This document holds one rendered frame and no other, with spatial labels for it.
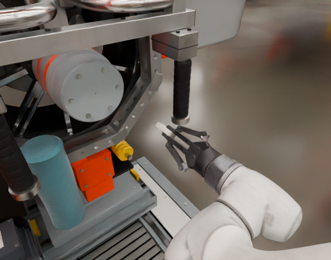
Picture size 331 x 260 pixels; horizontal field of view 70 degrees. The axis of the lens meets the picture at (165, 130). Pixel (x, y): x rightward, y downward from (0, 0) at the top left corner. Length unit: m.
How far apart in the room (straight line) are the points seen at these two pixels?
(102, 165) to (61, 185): 0.22
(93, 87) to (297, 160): 1.48
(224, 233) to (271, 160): 1.27
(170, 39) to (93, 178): 0.50
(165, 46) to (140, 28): 0.08
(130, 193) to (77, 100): 0.68
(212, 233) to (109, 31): 0.37
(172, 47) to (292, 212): 0.38
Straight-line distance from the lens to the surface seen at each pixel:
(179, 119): 0.54
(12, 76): 0.70
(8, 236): 0.85
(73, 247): 1.06
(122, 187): 1.11
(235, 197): 0.51
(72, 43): 0.39
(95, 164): 0.76
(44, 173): 0.56
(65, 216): 0.68
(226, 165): 0.56
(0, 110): 0.37
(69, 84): 0.46
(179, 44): 0.46
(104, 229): 1.08
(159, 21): 0.46
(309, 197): 1.55
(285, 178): 1.59
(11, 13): 0.37
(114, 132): 0.75
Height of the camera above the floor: 1.07
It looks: 37 degrees down
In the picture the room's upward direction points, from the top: straight up
